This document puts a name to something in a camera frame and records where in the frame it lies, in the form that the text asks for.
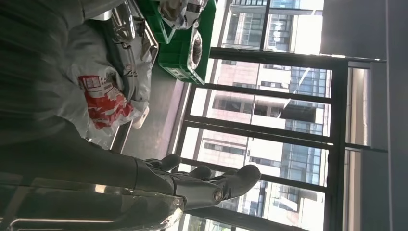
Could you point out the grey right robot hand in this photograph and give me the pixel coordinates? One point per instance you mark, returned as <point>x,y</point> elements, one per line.
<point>95,178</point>

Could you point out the small white plastic case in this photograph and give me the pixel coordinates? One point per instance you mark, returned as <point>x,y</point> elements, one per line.
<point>141,118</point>

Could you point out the green crate holding dark coils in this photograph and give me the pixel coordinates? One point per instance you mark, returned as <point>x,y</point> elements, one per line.
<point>175,60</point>

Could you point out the white scale with steel tray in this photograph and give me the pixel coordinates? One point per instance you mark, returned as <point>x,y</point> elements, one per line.
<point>124,22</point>

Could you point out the green crate holding packages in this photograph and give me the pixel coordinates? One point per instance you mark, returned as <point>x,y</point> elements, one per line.
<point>153,19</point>

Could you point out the dark window frame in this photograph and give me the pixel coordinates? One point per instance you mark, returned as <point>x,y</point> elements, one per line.
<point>267,92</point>

